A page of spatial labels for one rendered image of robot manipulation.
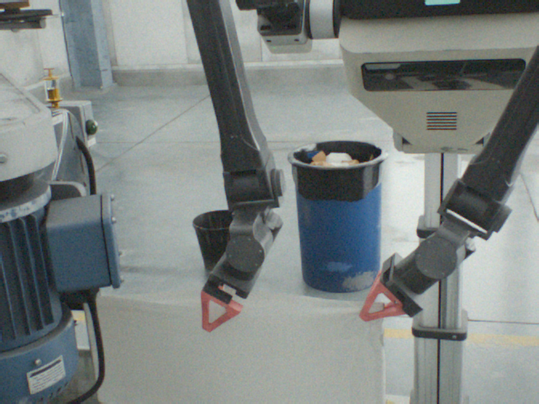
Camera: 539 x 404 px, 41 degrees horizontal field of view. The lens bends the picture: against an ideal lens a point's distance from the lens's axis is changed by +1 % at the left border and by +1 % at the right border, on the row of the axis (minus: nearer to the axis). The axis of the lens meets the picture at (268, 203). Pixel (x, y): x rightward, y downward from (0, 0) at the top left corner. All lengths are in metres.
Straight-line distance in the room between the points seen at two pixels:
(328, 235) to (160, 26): 6.65
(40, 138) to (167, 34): 8.88
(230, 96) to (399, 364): 2.10
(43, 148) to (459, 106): 0.91
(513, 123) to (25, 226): 0.60
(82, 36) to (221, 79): 8.90
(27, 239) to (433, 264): 0.51
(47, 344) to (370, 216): 2.65
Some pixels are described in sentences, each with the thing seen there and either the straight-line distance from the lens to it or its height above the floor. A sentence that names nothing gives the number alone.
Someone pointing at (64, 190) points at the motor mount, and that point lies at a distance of 0.91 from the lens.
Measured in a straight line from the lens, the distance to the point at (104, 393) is 1.31.
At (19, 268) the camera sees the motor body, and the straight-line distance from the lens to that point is 0.83.
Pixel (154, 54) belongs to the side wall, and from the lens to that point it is 9.75.
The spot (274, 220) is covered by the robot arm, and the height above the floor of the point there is 1.19.
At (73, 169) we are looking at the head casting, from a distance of 1.30.
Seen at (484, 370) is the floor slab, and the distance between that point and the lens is 2.95.
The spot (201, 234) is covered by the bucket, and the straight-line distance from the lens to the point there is 3.71.
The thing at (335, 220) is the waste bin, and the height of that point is 0.38.
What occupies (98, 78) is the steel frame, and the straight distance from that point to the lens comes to 9.85.
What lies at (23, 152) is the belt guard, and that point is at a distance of 0.77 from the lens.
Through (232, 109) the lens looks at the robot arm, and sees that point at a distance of 0.99.
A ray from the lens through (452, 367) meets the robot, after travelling 1.83.
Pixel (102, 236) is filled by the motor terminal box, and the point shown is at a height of 1.28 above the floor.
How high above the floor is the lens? 1.56
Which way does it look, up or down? 19 degrees down
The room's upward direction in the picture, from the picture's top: 4 degrees counter-clockwise
